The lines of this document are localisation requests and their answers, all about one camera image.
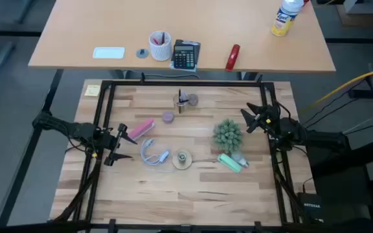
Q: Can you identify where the yellow white spray can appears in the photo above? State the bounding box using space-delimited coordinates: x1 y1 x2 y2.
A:
270 0 305 38

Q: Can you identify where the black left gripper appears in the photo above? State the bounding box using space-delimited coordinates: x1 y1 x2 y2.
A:
98 123 138 166

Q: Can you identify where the black calculator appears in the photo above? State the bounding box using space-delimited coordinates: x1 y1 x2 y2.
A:
170 40 202 72
172 39 196 70

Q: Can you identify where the red stapler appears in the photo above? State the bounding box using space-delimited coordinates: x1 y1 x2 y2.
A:
224 43 241 72

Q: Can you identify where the white textured pen cup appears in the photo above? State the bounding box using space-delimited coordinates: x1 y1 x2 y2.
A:
148 30 173 62

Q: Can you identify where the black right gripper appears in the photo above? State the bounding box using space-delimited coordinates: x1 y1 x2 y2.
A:
240 102 283 139

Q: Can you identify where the black network router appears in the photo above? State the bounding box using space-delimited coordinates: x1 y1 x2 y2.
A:
297 192 323 224

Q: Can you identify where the yellow cable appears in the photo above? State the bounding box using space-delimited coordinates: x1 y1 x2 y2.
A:
298 65 373 114

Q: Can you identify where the gold wire pen cup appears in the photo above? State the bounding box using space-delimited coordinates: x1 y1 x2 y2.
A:
172 92 190 114

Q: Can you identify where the white light-blue eraser box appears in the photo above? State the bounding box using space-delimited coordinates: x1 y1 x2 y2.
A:
92 47 126 60

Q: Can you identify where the mint green stapler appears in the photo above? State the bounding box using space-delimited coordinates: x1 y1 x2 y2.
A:
217 153 243 173

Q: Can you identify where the pink stapler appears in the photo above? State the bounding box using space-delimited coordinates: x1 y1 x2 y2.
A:
127 118 156 141

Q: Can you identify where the light wooden desk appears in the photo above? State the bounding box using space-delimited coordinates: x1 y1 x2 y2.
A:
28 0 337 72

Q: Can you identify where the yellow sticky note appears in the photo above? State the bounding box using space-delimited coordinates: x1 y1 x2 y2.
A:
84 84 102 97

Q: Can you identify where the green succulent in pot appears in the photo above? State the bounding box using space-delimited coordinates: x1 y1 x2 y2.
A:
212 118 244 155

